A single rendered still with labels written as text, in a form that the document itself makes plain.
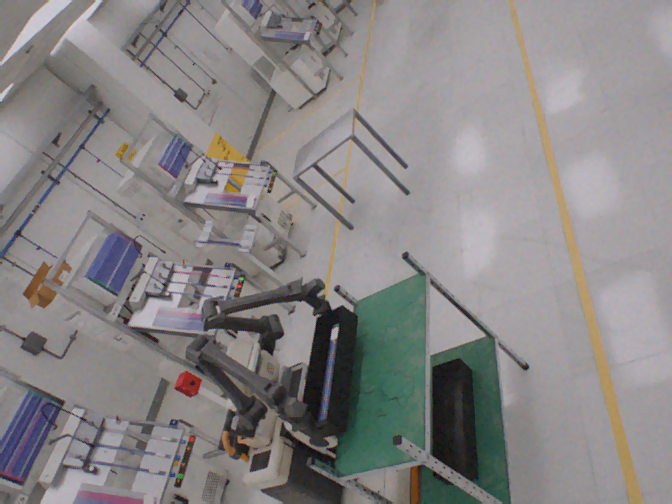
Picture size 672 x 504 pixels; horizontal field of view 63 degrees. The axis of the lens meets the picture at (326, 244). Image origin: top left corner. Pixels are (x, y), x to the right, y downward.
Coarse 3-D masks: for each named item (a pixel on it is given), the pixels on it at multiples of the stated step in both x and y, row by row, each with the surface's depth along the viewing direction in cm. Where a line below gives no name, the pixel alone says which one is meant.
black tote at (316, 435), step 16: (320, 320) 261; (336, 320) 260; (352, 320) 252; (320, 336) 256; (352, 336) 247; (320, 352) 252; (336, 352) 234; (352, 352) 242; (320, 368) 247; (336, 368) 229; (352, 368) 237; (320, 384) 242; (336, 384) 225; (304, 400) 231; (320, 400) 238; (336, 400) 221; (336, 416) 217; (304, 432) 222; (320, 432) 220; (336, 432) 219
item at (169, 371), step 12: (240, 312) 497; (252, 312) 509; (180, 336) 494; (216, 336) 465; (228, 336) 475; (240, 336) 486; (252, 336) 496; (168, 348) 496; (180, 348) 478; (168, 372) 476; (180, 372) 474; (192, 372) 471; (204, 384) 484
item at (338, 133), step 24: (336, 120) 489; (360, 120) 483; (312, 144) 495; (336, 144) 456; (360, 144) 453; (384, 144) 499; (384, 168) 467; (312, 192) 490; (408, 192) 483; (336, 216) 508
